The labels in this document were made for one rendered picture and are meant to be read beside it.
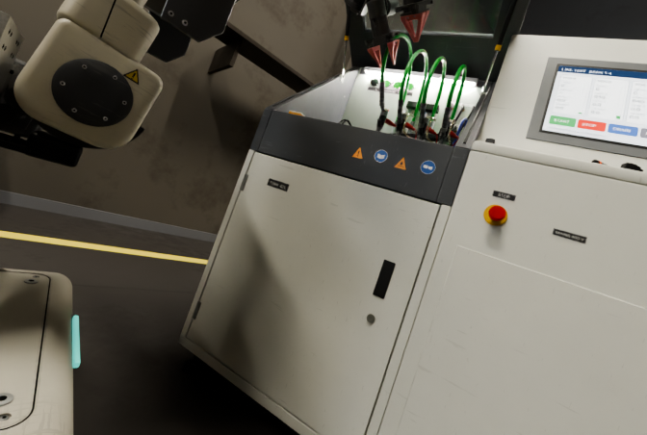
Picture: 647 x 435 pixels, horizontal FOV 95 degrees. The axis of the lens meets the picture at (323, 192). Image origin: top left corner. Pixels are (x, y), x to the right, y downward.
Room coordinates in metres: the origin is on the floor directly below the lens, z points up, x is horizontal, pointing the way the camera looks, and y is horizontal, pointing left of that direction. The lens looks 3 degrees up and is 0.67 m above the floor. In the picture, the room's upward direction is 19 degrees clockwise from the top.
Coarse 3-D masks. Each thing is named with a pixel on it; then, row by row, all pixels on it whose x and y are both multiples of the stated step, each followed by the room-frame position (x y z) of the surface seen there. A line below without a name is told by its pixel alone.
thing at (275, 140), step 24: (288, 120) 1.02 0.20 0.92; (312, 120) 0.98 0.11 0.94; (264, 144) 1.05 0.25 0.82; (288, 144) 1.00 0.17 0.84; (312, 144) 0.97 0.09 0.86; (336, 144) 0.93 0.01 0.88; (360, 144) 0.90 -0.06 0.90; (384, 144) 0.87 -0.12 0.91; (408, 144) 0.84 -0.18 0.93; (432, 144) 0.81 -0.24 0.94; (336, 168) 0.92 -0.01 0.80; (360, 168) 0.89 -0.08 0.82; (384, 168) 0.86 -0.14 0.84; (408, 168) 0.83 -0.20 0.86; (408, 192) 0.82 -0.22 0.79; (432, 192) 0.79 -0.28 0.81
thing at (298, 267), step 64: (256, 192) 1.03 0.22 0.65; (320, 192) 0.93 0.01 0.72; (384, 192) 0.85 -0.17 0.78; (256, 256) 0.99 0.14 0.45; (320, 256) 0.90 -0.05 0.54; (384, 256) 0.82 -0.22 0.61; (256, 320) 0.96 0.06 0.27; (320, 320) 0.87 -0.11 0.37; (384, 320) 0.80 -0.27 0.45; (256, 384) 0.92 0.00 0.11; (320, 384) 0.85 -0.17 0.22
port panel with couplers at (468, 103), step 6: (456, 96) 1.32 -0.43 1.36; (462, 102) 1.30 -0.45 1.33; (468, 102) 1.29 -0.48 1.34; (474, 102) 1.28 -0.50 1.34; (468, 108) 1.29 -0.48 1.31; (450, 114) 1.32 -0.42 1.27; (456, 114) 1.31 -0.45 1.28; (462, 114) 1.30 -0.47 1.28; (468, 114) 1.29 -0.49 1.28; (456, 126) 1.30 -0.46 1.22; (438, 132) 1.33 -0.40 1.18
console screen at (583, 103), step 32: (576, 64) 0.97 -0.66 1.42; (608, 64) 0.94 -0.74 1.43; (640, 64) 0.90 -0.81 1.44; (544, 96) 0.97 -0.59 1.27; (576, 96) 0.93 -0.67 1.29; (608, 96) 0.90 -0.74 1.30; (640, 96) 0.87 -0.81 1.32; (544, 128) 0.93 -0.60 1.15; (576, 128) 0.90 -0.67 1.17; (608, 128) 0.87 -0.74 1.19; (640, 128) 0.84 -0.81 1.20
